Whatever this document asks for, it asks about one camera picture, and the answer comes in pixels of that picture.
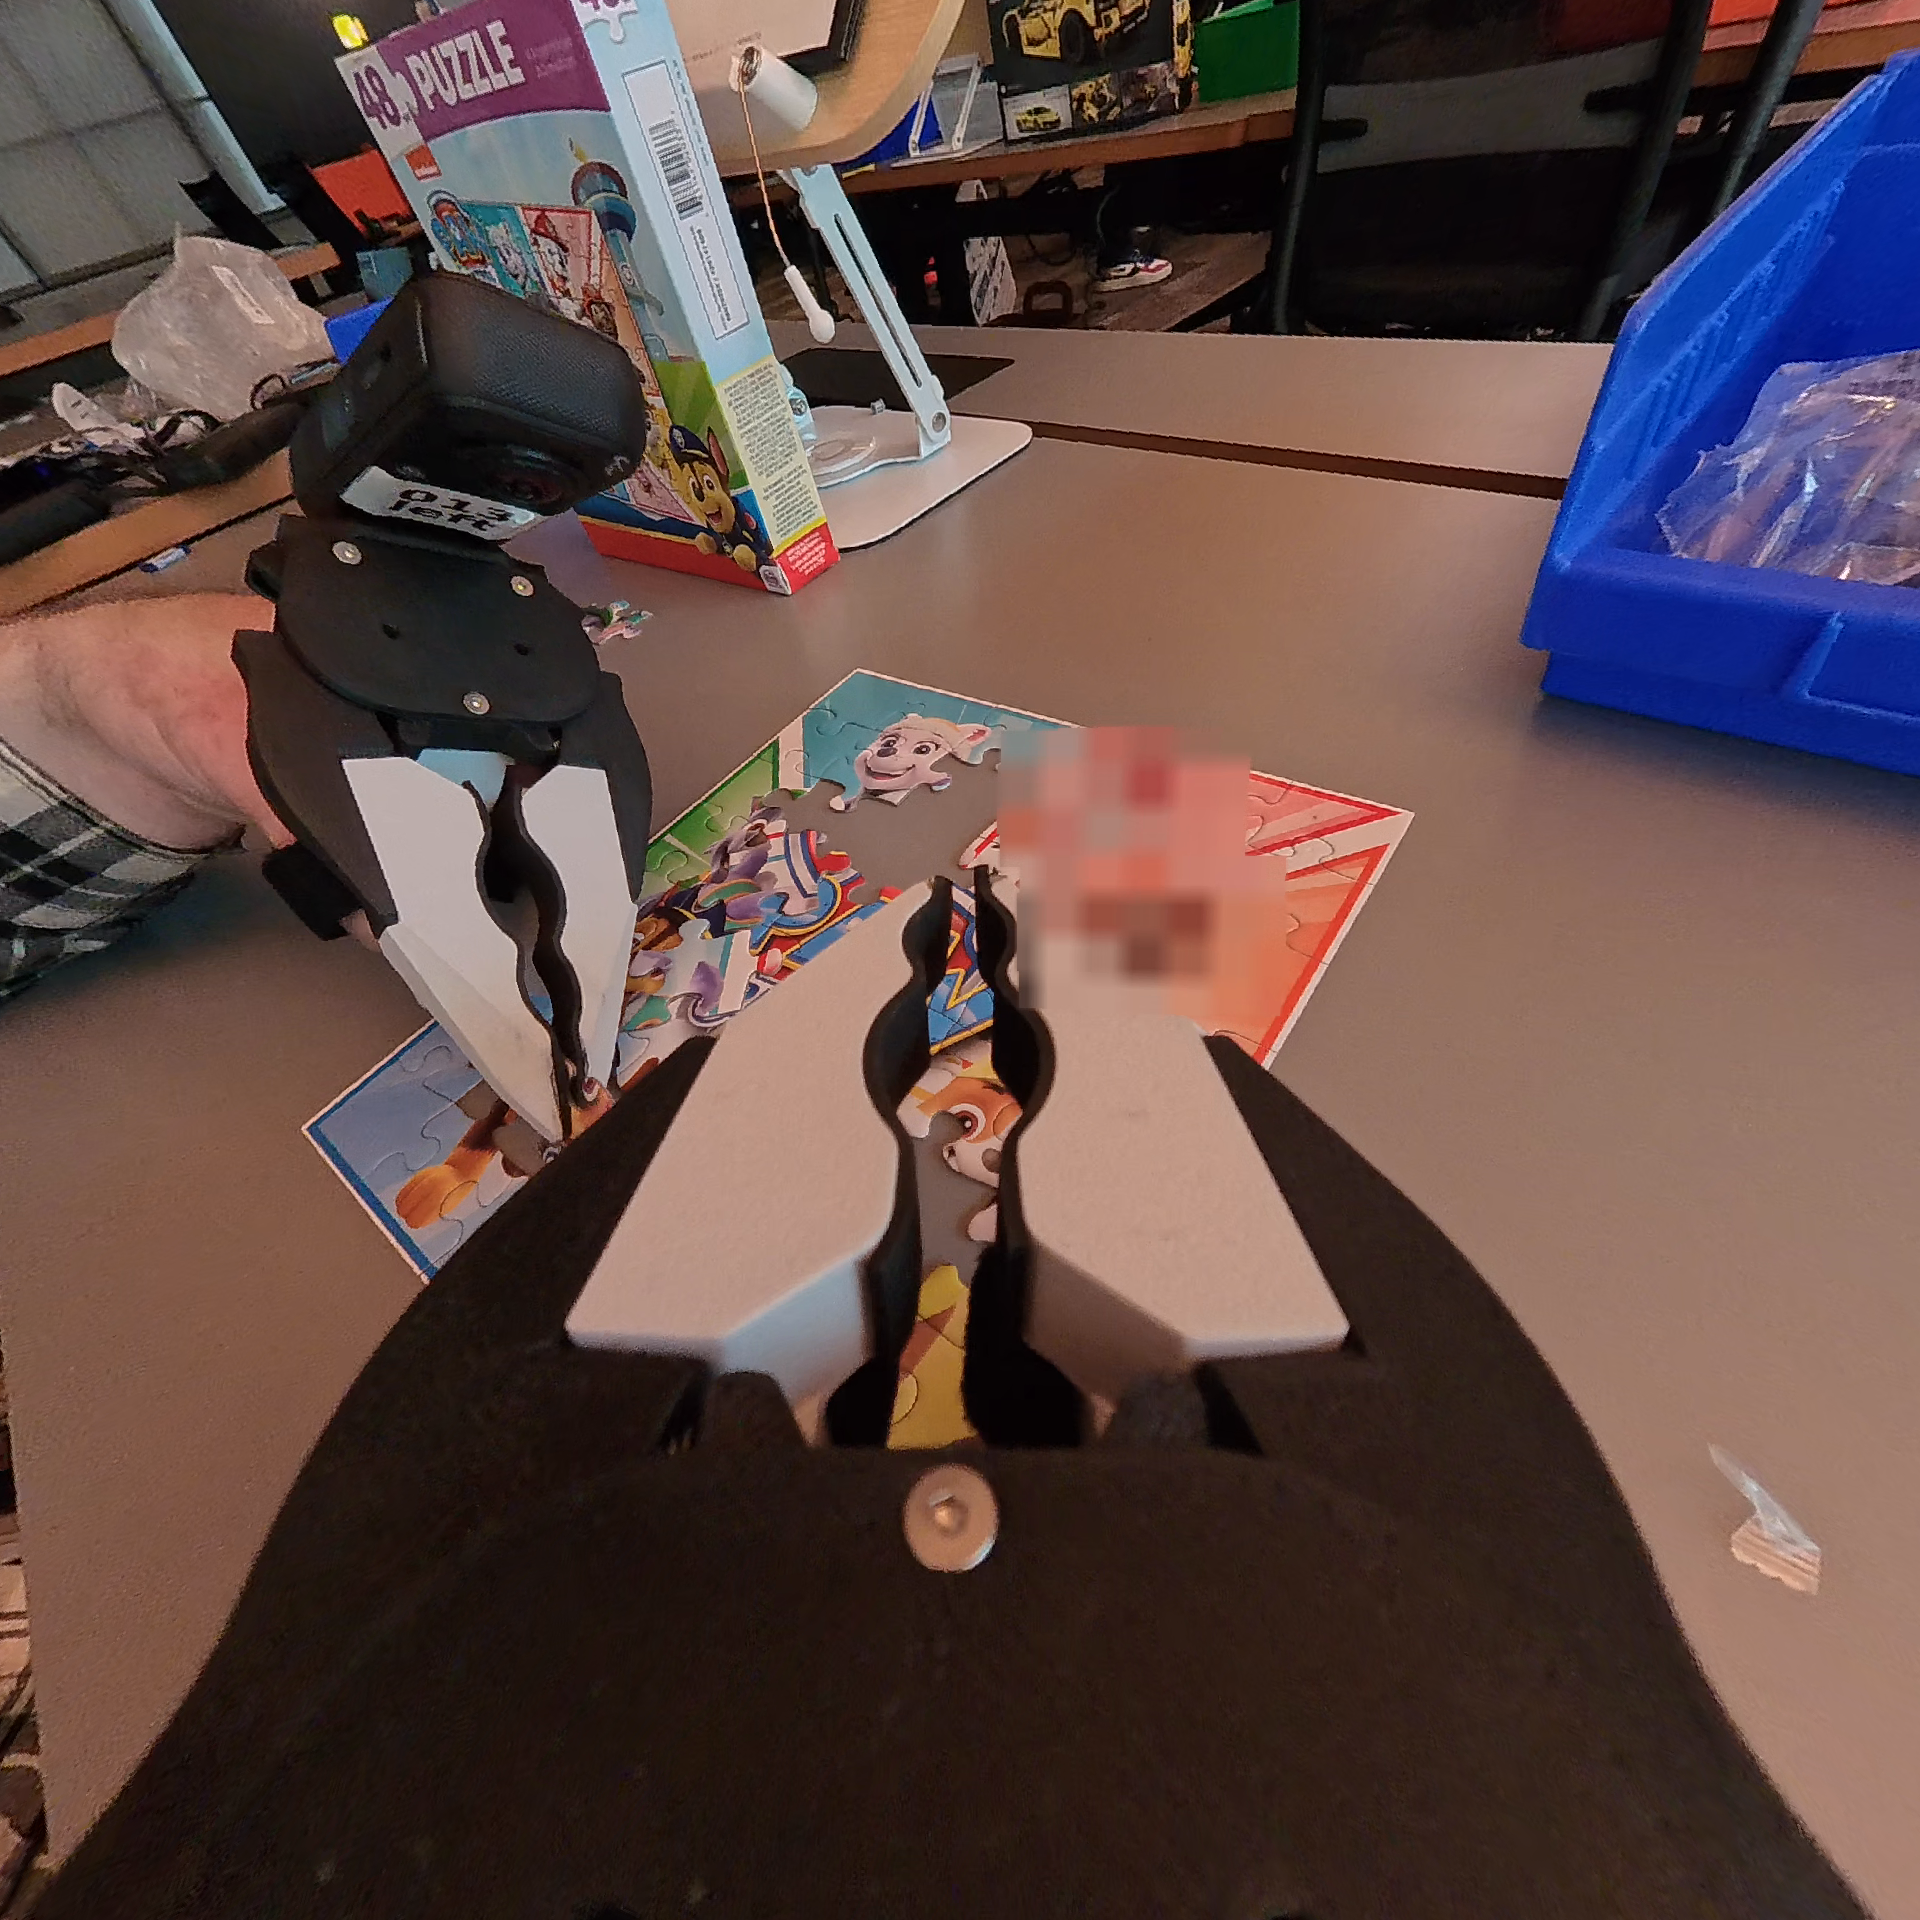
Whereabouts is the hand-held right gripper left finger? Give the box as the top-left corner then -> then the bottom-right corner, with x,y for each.
564,881 -> 957,1448

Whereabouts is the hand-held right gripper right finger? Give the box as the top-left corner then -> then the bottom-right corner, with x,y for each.
973,874 -> 1353,1423

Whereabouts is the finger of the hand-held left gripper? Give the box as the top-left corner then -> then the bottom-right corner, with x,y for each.
340,748 -> 579,1137
502,762 -> 645,1097

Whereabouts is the assembled jigsaw puzzle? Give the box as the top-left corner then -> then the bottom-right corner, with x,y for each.
305,670 -> 1414,1281

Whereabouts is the grey desk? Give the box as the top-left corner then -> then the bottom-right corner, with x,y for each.
0,427 -> 1920,1920
765,320 -> 1614,500

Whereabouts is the person's left hand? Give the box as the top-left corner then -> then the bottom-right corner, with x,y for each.
0,593 -> 298,860

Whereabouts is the brown table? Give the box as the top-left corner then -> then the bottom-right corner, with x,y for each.
0,323 -> 362,619

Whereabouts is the white plastic bag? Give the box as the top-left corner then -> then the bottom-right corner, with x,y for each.
113,231 -> 338,424

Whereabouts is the cartoon puzzle box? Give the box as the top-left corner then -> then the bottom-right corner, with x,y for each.
337,0 -> 837,598

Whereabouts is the white adjustable stand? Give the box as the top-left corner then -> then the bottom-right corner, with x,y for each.
729,47 -> 1038,553

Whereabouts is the clear plastic scrap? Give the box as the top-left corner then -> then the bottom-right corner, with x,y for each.
1709,1444 -> 1823,1595

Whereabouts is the blue storage bin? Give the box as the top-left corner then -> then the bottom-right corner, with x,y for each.
1521,47 -> 1920,777

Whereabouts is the yellow car toy box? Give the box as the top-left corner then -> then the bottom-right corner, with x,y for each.
987,0 -> 1201,144

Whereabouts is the clear plastic bag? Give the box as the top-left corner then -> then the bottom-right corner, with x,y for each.
1658,353 -> 1920,590

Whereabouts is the green bin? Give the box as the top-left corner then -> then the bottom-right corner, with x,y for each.
1191,0 -> 1298,105

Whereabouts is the black office chair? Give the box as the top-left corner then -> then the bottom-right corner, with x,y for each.
1276,0 -> 1818,339

